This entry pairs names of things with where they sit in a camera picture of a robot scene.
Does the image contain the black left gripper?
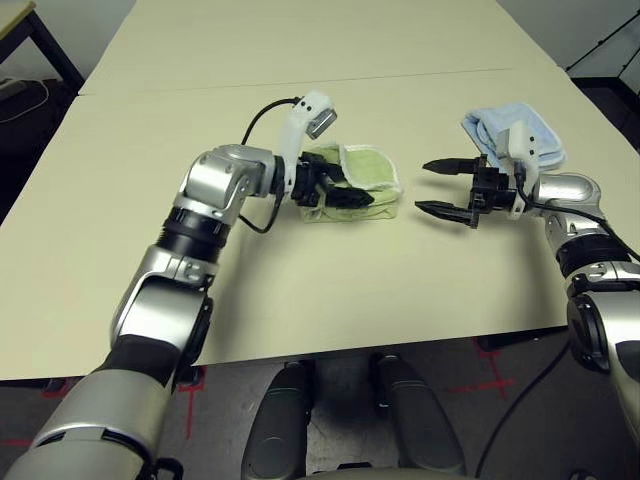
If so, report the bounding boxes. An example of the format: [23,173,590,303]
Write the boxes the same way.
[291,151,377,209]

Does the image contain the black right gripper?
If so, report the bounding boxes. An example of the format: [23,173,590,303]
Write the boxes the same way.
[414,155,518,231]

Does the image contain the green towel with white trim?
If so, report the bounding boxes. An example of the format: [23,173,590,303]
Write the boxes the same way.
[298,143,405,225]

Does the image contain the folded light blue towel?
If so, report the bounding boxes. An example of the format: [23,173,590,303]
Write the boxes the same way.
[459,102,569,171]

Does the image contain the black framed glass cabinet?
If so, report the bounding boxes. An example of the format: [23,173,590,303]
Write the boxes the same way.
[567,14,640,151]

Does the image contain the dark grey robot right leg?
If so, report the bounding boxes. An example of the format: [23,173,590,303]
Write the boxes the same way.
[374,353,466,476]

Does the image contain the dark grey robot leg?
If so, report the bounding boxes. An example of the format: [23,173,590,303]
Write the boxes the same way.
[374,353,466,476]
[242,362,321,480]

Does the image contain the dark grey robot left leg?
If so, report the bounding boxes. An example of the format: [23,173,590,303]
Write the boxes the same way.
[242,362,321,480]

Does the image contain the beige robot torso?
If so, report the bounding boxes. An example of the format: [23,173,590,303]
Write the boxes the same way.
[299,462,471,480]

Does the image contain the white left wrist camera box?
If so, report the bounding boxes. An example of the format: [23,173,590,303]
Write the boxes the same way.
[273,89,340,194]

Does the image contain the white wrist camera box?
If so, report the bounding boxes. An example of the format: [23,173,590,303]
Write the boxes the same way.
[494,119,544,221]
[273,89,340,194]

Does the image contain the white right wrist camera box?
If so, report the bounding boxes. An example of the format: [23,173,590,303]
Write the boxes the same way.
[494,119,544,221]

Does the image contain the black left wrist camera cable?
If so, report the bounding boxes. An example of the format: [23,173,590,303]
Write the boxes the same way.
[238,97,304,234]

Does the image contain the white looped cable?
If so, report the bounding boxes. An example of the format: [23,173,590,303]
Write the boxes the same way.
[0,79,50,125]

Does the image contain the beige side table black frame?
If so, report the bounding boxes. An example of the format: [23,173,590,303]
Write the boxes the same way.
[0,0,86,94]

